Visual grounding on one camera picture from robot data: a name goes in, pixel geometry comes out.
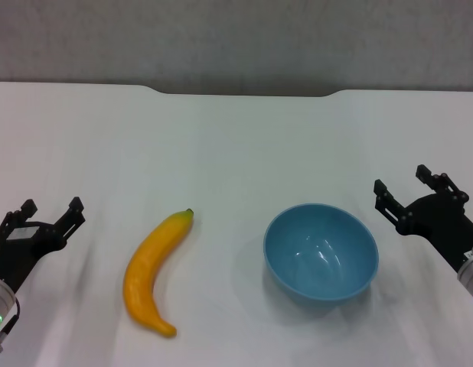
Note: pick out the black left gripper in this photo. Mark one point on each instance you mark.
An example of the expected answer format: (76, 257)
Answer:
(26, 248)

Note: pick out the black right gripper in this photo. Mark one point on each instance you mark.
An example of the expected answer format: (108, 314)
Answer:
(439, 221)

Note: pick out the yellow banana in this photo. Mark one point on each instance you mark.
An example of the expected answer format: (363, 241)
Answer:
(141, 275)

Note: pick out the blue plastic bowl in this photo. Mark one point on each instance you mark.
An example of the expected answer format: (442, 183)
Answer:
(309, 267)

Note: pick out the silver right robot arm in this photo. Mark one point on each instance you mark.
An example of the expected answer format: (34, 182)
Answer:
(472, 279)

